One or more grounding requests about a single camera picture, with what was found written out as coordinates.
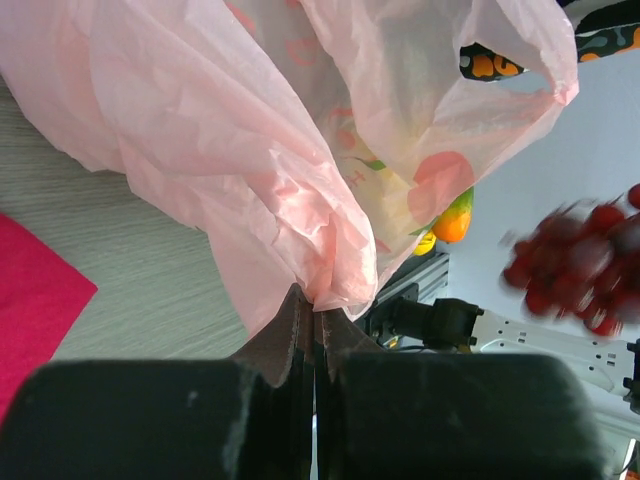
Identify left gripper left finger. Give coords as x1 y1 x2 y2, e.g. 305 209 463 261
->
1 286 313 479

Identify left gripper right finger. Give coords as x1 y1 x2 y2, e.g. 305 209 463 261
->
314 311 610 479

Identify fake yellow lemon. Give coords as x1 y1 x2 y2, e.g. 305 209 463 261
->
413 231 437 256

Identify orange green fake mango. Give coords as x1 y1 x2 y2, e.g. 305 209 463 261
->
431 187 474 243

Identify fake dark grapes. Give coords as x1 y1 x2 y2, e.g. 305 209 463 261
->
501 185 639 337

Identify pink plastic bag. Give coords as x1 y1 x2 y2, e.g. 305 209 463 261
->
1 1 579 332

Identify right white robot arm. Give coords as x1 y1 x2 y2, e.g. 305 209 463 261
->
390 298 639 414

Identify red cloth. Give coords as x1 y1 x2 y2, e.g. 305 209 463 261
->
1 215 98 414

